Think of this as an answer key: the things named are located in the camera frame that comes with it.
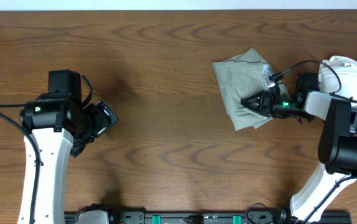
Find grey-green cotton shorts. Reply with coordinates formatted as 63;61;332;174
213;48;273;131

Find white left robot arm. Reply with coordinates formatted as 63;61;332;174
18;98;118;223

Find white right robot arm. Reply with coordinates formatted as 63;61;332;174
241;91;357;223

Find white folded garment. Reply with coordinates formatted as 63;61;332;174
318;55;357;100

